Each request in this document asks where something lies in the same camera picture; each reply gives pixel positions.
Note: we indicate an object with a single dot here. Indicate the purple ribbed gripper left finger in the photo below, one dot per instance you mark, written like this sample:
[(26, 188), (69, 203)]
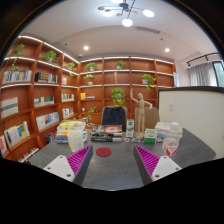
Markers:
[(73, 167)]

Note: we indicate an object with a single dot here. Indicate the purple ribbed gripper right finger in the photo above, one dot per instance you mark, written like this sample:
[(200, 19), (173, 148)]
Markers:
[(153, 167)]

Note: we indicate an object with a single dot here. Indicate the clear plastic water bottle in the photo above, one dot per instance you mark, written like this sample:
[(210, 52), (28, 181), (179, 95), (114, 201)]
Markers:
[(172, 139)]

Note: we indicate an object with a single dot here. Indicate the clear plastic measuring cup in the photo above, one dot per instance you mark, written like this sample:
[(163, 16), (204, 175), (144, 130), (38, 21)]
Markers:
[(76, 140)]

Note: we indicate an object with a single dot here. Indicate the red round coaster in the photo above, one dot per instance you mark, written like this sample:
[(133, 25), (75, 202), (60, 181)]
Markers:
[(103, 152)]

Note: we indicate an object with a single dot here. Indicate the green white flat box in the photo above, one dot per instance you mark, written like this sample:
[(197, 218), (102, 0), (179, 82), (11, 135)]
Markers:
[(150, 135)]

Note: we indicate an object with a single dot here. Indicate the stack of colourful books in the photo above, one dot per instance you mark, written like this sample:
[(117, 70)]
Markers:
[(65, 127)]

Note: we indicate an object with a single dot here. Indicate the white tissue box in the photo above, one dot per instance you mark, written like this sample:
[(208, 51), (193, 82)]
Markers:
[(162, 129)]

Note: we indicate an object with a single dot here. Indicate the stack of dark books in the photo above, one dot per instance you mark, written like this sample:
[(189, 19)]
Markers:
[(106, 133)]

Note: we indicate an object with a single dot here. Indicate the green white carton box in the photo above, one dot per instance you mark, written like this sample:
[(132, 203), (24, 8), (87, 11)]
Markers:
[(130, 128)]

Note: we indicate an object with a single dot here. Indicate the dark blue office chair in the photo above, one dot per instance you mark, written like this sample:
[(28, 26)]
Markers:
[(114, 115)]

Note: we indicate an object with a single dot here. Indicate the wooden artist mannequin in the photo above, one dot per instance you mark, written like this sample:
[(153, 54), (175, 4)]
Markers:
[(141, 113)]

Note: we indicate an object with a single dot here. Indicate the white partition board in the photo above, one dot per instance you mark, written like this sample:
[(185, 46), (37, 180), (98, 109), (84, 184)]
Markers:
[(200, 109)]

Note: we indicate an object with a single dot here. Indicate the potted green trailing plant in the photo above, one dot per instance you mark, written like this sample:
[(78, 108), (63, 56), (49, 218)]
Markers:
[(118, 96)]

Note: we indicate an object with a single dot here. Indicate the grey window curtain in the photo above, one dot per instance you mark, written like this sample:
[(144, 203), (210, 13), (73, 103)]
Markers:
[(203, 75)]

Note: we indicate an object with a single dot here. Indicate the ceiling chandelier lamp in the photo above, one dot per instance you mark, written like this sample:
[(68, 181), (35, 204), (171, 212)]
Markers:
[(124, 7)]

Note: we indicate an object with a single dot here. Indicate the wooden wall bookshelf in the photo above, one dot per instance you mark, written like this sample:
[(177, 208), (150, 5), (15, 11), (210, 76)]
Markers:
[(41, 85)]

